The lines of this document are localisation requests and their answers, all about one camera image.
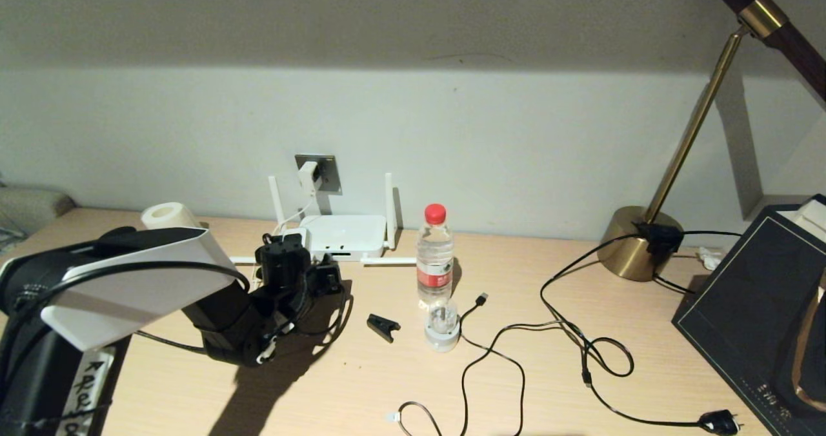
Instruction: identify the black USB cable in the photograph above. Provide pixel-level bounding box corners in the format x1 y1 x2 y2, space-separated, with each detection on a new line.
459 292 634 436

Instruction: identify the black cable with white tag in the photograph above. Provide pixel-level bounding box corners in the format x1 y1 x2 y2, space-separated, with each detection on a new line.
387 399 446 436

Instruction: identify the white box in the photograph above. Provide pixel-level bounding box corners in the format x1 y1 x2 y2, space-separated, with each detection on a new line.
778 199 826 246

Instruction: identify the grey wall power socket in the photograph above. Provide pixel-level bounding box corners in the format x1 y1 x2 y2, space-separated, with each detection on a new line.
296 154 341 195

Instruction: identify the grey cushion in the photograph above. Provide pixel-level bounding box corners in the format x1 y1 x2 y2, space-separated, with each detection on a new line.
0 186 77 233

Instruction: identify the small white clear-dome humidifier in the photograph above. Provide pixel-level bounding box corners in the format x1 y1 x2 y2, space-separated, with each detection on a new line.
424 296 461 352

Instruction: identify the black lamp power cord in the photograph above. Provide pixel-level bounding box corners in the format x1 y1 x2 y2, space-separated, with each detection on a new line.
541 230 743 435

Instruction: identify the white toilet paper roll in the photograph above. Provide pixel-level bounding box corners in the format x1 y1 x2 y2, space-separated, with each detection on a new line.
141 202 201 230

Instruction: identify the white handwritten label tape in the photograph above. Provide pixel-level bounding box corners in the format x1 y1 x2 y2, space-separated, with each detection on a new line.
61 349 117 436

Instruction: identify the brass desk lamp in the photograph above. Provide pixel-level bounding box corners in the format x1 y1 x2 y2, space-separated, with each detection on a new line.
597 0 826 282

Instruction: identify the white wifi router with antennas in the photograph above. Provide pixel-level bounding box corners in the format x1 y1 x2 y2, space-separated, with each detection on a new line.
229 173 419 268

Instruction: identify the black block on lamp base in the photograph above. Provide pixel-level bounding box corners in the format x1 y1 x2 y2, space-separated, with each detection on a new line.
636 222 685 256

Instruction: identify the white power adapter with cord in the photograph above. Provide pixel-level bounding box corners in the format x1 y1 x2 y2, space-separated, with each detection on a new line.
270 161 322 237

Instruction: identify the black left camera cable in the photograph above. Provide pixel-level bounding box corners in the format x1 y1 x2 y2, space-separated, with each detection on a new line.
0 235 343 339

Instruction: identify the dark blue gift bag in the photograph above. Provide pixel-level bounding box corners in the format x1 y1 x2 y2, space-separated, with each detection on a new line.
671 194 826 436

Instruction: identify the clear water bottle red cap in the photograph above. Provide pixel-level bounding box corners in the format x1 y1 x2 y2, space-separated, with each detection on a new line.
416 204 456 309

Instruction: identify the small black plastic clip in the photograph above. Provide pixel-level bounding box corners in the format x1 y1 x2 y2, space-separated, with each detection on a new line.
367 312 402 342

